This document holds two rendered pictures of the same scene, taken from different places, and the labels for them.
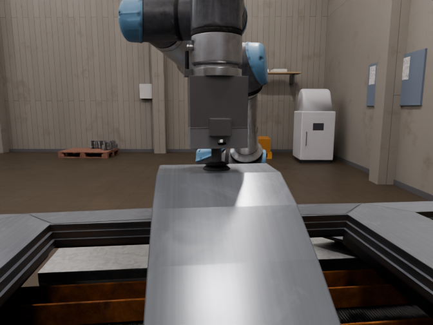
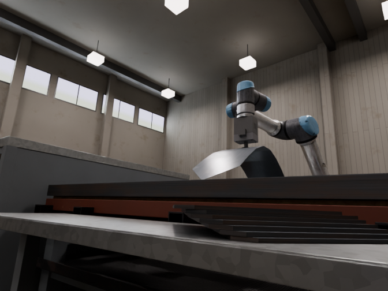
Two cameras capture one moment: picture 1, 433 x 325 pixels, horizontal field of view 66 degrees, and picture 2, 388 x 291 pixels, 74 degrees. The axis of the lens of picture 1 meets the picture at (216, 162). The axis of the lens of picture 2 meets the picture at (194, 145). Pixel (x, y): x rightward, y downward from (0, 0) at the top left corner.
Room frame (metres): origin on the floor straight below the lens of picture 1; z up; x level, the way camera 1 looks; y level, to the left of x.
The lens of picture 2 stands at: (-0.42, -0.53, 0.78)
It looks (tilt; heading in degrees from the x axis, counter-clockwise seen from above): 14 degrees up; 41
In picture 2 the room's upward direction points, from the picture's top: 2 degrees clockwise
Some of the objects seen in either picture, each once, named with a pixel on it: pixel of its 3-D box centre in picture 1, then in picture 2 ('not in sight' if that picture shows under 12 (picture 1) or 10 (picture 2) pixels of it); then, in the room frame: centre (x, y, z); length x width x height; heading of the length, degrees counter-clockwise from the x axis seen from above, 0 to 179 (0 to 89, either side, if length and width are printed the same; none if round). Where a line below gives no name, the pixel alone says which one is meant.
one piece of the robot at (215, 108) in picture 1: (215, 108); (244, 128); (0.50, 0.00, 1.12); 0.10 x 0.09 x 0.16; 8
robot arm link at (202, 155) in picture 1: (212, 162); not in sight; (1.27, 0.01, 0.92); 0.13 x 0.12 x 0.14; 82
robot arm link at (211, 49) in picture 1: (214, 53); (245, 111); (0.51, 0.00, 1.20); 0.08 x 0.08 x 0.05
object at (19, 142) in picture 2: not in sight; (98, 167); (0.47, 1.11, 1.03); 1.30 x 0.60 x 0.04; 6
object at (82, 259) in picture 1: (262, 252); not in sight; (1.02, -0.15, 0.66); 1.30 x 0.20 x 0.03; 96
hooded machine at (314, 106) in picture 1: (313, 125); not in sight; (7.13, -2.06, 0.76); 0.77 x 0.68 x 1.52; 179
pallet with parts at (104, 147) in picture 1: (89, 148); not in sight; (7.92, 3.02, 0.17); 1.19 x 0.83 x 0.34; 89
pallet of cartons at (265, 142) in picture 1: (244, 146); not in sight; (7.86, -0.66, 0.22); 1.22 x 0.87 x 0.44; 89
